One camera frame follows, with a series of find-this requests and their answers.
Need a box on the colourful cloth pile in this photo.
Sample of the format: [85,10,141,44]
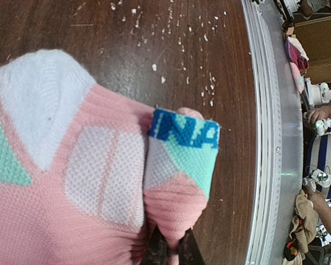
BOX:
[285,36,309,94]

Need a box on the person in striped shirt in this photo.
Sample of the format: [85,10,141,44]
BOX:
[303,105,331,235]

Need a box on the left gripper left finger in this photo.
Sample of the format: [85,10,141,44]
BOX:
[142,226,168,265]

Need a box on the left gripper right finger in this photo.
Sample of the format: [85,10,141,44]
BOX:
[178,229,205,265]

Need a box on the pink patterned sock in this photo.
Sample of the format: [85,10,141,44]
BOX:
[0,50,220,264]

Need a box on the aluminium front rail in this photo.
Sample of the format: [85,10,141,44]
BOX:
[242,1,303,264]

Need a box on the beige cloth bundle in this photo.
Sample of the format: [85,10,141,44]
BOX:
[282,190,317,264]

